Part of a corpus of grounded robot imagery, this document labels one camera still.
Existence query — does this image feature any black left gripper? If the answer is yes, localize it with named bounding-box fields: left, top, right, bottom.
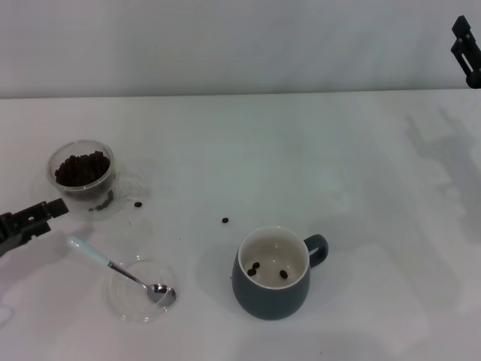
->
left=0, top=198, right=71, bottom=256

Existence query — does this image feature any clear glass saucer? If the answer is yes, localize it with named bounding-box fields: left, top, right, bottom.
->
left=101, top=257, right=180, bottom=324

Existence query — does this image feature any metal spoon light blue handle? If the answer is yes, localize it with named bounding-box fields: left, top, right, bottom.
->
left=66, top=235, right=177, bottom=305

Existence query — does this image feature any coffee beans pile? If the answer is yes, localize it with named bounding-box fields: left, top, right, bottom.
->
left=54, top=150, right=111, bottom=188

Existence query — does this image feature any dark blue ceramic mug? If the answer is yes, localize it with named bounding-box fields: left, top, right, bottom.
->
left=231, top=225, right=329, bottom=321

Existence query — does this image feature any clear double-wall glass cup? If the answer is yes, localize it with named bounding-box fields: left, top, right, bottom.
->
left=46, top=139, right=150, bottom=221

